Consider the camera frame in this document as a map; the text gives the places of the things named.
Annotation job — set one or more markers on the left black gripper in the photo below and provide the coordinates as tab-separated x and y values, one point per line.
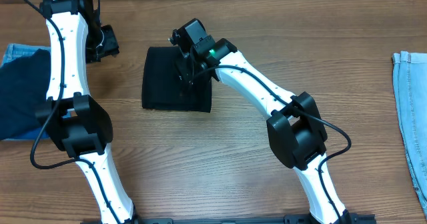
107	43

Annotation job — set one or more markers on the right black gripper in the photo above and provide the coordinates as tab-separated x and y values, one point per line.
183	72

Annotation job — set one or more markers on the black t-shirt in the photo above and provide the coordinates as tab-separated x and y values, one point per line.
159	90

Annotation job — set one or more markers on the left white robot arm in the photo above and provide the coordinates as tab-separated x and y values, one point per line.
73	120

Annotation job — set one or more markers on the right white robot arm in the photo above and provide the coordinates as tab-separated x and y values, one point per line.
296	132

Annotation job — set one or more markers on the folded navy blue garment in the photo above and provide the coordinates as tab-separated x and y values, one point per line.
23	94

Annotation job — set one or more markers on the folded blue denim jeans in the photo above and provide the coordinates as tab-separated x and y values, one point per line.
20	50

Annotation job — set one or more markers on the light blue denim garment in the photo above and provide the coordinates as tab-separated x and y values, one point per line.
409	85

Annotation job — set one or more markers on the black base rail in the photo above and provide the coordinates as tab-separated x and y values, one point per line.
352	218

